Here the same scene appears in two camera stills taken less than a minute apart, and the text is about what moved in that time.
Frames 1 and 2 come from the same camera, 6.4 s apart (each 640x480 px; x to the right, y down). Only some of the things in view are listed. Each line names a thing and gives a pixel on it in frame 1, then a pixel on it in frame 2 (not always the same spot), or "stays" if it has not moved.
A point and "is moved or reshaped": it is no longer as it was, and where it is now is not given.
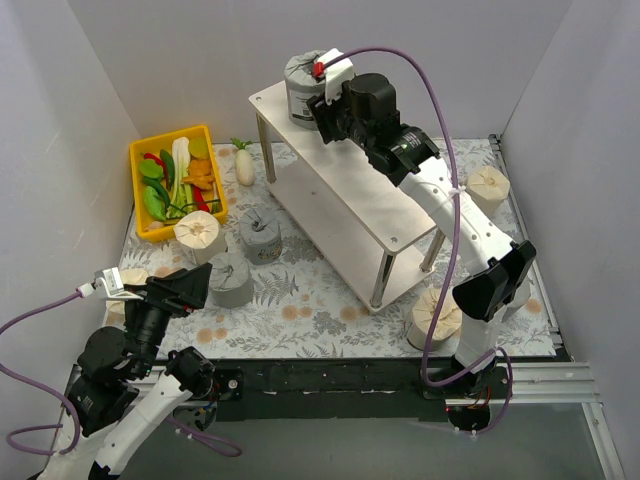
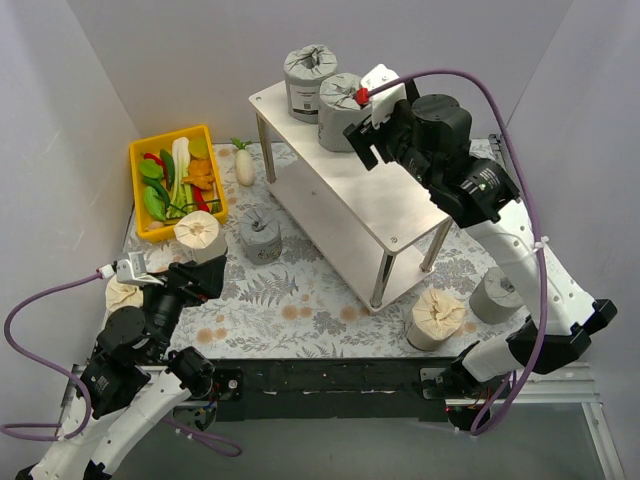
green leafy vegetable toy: [154, 204] stays
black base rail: [386, 390] stays
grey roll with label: [261, 235] stays
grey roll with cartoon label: [230, 281] is moved or reshaped
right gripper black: [323, 116] to [375, 135]
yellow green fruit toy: [198, 147] stays
